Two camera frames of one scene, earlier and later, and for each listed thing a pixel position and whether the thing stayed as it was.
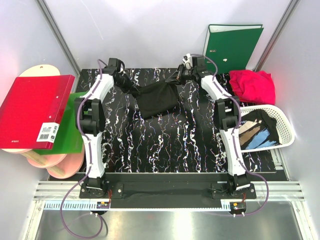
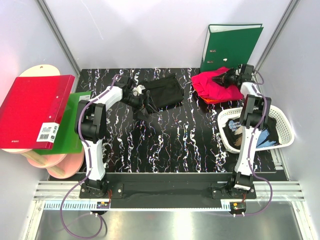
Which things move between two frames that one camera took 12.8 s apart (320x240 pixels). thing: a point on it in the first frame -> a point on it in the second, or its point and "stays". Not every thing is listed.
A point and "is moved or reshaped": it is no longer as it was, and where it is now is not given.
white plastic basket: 286,135 stays
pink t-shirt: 252,86 is moved or reshaped
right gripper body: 179,75 -> 227,77
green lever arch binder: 231,45 stays
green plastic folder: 68,139 stays
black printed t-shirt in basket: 258,130 stays
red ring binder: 31,112 stays
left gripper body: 131,88 -> 144,104
